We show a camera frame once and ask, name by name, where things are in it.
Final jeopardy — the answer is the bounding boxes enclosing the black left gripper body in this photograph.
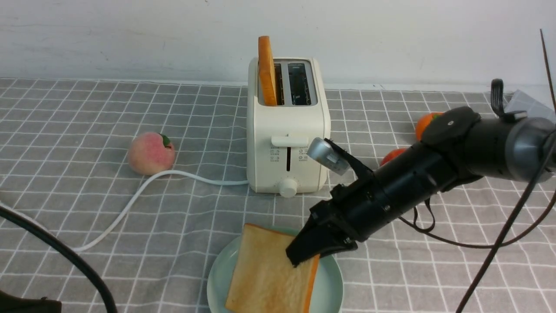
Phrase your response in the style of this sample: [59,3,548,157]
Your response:
[0,290,62,313]

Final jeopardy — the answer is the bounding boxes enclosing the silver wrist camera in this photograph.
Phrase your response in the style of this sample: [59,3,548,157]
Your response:
[307,137,350,176]

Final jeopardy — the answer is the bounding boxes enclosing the white toaster power cord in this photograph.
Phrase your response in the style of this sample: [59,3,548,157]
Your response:
[0,170,249,253]

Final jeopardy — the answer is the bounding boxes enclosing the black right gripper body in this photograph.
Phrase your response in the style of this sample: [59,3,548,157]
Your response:
[309,169,402,242]

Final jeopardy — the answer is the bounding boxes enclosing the white two-slot toaster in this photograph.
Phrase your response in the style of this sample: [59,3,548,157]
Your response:
[246,58,331,198]

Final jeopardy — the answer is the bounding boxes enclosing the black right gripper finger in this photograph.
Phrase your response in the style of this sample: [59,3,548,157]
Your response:
[285,217,358,268]

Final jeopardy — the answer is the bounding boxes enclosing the orange persimmon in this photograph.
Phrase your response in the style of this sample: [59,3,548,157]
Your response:
[415,112,443,141]

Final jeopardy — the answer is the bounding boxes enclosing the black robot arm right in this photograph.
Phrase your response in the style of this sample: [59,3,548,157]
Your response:
[286,107,555,266]

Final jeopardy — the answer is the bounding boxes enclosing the light green round plate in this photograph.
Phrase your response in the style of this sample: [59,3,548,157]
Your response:
[206,226,344,313]

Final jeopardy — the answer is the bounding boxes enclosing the pink peach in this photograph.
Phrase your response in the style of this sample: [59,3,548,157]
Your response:
[127,132,175,176]

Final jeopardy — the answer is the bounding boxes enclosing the black thick cable left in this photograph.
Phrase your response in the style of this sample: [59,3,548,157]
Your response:
[0,205,118,313]

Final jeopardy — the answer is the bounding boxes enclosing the black thin cable right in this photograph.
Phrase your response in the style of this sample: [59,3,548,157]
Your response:
[397,29,556,313]

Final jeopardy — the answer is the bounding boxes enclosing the red apple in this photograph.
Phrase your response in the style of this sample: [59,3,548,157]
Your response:
[379,148,407,167]

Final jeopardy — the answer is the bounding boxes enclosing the toast slice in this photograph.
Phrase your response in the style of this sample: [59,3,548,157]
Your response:
[258,36,278,107]
[225,223,320,313]

